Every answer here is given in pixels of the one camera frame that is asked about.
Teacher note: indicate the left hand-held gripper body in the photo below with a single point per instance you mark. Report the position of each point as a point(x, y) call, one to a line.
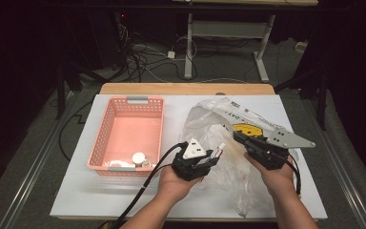
point(189, 165)

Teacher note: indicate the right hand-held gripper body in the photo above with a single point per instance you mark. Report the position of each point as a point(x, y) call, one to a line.
point(273, 152)

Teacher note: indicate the small red white tube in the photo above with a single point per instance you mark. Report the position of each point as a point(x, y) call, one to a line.
point(221, 148)

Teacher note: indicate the clear smiley plastic bag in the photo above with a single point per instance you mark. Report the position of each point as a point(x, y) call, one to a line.
point(209, 127)

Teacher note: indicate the white-lidded round jar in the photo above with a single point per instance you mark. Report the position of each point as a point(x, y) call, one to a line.
point(138, 158)

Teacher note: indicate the pink perforated plastic basket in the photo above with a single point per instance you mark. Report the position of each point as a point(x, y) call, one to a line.
point(133, 133)

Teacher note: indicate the person's left hand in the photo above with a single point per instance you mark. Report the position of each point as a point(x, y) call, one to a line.
point(174, 186)

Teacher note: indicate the person's right hand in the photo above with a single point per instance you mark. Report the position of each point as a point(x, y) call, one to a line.
point(279, 179)

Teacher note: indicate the black metal stand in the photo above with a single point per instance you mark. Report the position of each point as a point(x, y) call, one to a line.
point(60, 95)
point(321, 105)

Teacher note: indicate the small white power adapter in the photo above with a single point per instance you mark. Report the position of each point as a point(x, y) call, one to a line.
point(171, 54)

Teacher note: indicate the white table mat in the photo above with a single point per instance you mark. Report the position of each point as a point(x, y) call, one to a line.
point(76, 197)

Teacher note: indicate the aluminium floor rail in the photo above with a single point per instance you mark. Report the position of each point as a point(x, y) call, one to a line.
point(346, 184)
point(31, 178)

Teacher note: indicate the white metal desk frame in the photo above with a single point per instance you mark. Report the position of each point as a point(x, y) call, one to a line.
point(228, 28)

